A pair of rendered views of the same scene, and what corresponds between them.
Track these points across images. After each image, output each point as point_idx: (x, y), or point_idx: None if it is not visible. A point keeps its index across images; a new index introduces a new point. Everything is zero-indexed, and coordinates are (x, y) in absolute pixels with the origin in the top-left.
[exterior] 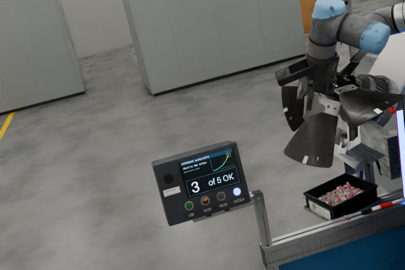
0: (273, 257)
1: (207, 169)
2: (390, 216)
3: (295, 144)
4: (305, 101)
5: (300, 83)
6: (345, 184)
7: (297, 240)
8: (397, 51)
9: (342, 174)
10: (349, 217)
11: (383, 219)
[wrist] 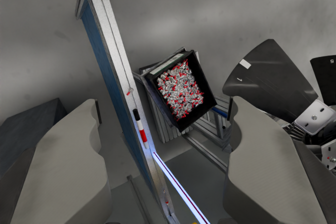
0: None
1: None
2: (135, 133)
3: (274, 56)
4: (50, 180)
5: (287, 190)
6: (207, 98)
7: (99, 24)
8: None
9: (214, 100)
10: (132, 94)
11: (133, 126)
